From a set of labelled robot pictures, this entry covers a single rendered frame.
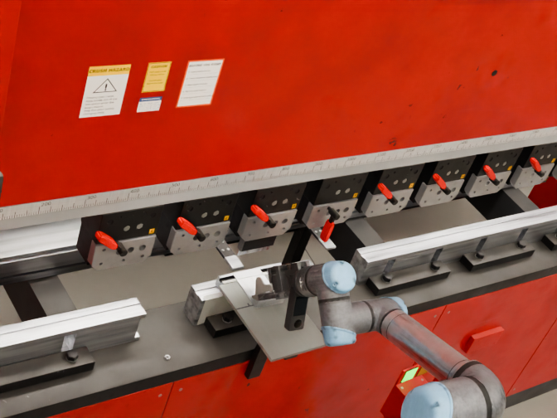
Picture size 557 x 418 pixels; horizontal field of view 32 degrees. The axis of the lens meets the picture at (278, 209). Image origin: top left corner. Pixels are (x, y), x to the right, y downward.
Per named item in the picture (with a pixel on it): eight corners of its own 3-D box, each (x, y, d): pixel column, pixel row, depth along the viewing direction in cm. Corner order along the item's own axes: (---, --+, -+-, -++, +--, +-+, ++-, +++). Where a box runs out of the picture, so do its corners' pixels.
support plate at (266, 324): (270, 362, 237) (272, 359, 236) (218, 288, 252) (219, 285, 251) (328, 346, 247) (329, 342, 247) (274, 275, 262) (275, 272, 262)
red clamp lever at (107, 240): (104, 236, 204) (129, 252, 212) (95, 224, 207) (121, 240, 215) (97, 242, 204) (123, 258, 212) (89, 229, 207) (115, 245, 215)
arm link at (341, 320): (375, 340, 226) (369, 293, 227) (336, 347, 221) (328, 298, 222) (356, 341, 233) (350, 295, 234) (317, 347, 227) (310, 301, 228)
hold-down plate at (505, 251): (469, 272, 310) (473, 265, 308) (458, 260, 313) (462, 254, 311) (531, 256, 327) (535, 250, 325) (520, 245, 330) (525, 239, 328)
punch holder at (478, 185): (466, 198, 285) (489, 153, 276) (448, 180, 290) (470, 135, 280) (501, 191, 294) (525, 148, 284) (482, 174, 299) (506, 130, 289)
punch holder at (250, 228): (239, 243, 239) (258, 191, 229) (222, 220, 244) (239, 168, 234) (288, 233, 248) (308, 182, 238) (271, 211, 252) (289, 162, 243)
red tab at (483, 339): (466, 353, 329) (474, 339, 325) (462, 349, 330) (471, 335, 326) (496, 343, 338) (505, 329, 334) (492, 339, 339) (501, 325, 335)
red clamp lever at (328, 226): (323, 244, 252) (336, 216, 246) (315, 234, 255) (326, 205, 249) (329, 243, 253) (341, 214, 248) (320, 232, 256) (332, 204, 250)
